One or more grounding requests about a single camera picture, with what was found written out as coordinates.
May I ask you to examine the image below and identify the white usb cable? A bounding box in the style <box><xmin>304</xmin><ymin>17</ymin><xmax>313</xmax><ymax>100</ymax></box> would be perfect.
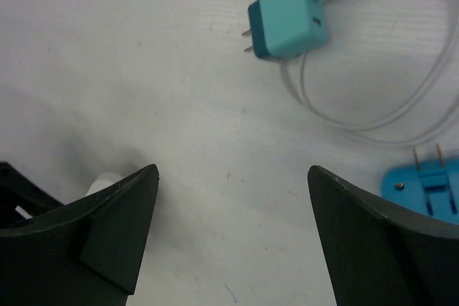
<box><xmin>281</xmin><ymin>0</ymin><xmax>459</xmax><ymax>149</ymax></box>

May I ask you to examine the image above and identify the white cube socket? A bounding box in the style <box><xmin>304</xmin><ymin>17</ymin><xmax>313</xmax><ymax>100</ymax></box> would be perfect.
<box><xmin>85</xmin><ymin>172</ymin><xmax>123</xmax><ymax>196</ymax></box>

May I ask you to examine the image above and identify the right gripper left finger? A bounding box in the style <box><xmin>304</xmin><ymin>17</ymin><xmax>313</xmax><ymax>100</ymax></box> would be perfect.
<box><xmin>1</xmin><ymin>164</ymin><xmax>159</xmax><ymax>305</ymax></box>

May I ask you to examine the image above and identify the blue plug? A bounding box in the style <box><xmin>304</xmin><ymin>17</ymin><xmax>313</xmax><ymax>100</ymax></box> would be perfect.
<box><xmin>380</xmin><ymin>145</ymin><xmax>458</xmax><ymax>225</ymax></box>

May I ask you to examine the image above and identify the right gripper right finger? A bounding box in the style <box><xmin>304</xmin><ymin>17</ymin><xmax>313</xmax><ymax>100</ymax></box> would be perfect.
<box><xmin>308</xmin><ymin>166</ymin><xmax>458</xmax><ymax>305</ymax></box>

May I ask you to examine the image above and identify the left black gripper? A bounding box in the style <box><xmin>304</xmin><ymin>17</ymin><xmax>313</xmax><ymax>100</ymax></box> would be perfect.
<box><xmin>1</xmin><ymin>161</ymin><xmax>67</xmax><ymax>227</ymax></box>

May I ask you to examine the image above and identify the teal charger plug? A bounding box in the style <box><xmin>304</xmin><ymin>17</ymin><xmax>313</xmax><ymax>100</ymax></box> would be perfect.
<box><xmin>242</xmin><ymin>0</ymin><xmax>328</xmax><ymax>60</ymax></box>

